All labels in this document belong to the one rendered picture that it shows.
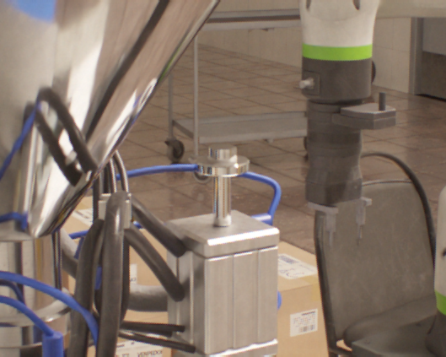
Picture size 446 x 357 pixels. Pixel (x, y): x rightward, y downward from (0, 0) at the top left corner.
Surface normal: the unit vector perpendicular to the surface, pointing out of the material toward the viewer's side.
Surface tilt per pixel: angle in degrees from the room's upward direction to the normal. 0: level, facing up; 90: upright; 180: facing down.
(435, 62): 90
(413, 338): 0
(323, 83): 90
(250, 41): 90
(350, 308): 77
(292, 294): 90
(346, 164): 99
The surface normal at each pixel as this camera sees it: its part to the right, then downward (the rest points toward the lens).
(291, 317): 0.53, 0.21
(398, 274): 0.59, -0.04
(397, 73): -0.86, 0.13
